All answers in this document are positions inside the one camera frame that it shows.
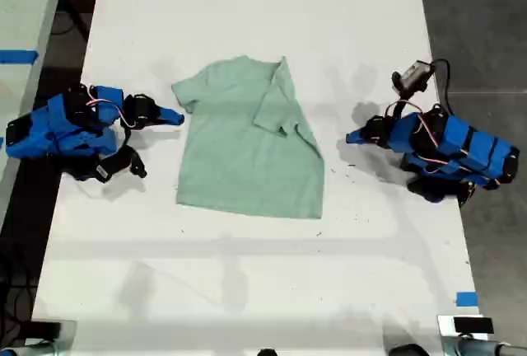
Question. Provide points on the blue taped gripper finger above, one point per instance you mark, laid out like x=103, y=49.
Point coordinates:
x=357, y=133
x=357, y=141
x=169, y=111
x=169, y=120

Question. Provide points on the small black box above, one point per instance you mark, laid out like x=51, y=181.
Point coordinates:
x=473, y=325
x=41, y=330

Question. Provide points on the white mounting plate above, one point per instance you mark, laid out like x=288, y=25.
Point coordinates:
x=445, y=327

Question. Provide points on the black camera box white label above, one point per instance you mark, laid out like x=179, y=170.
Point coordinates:
x=117, y=164

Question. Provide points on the thin black camera stalk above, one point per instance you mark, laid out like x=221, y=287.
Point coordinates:
x=125, y=139

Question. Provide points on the black rounded object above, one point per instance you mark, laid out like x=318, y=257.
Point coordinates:
x=407, y=350

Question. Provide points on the curved black camera stalk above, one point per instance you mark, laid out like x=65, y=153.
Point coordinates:
x=398, y=109

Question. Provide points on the pale green T-shirt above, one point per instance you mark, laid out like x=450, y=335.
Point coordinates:
x=247, y=146

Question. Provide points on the grey black camera box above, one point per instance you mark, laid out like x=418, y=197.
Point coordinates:
x=413, y=76

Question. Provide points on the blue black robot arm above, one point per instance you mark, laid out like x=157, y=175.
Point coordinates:
x=62, y=133
x=473, y=150

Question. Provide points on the grey metal bracket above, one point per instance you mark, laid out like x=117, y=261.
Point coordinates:
x=69, y=333

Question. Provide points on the long blue tape strip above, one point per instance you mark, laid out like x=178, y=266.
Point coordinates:
x=18, y=57

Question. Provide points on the small black knob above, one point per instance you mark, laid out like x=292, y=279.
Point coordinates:
x=267, y=352

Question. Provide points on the pale side table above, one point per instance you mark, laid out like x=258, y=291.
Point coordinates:
x=24, y=10

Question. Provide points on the short blue tape piece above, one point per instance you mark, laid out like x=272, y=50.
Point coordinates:
x=466, y=299

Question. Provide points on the blue grey tube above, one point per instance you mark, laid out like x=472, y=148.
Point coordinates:
x=481, y=348

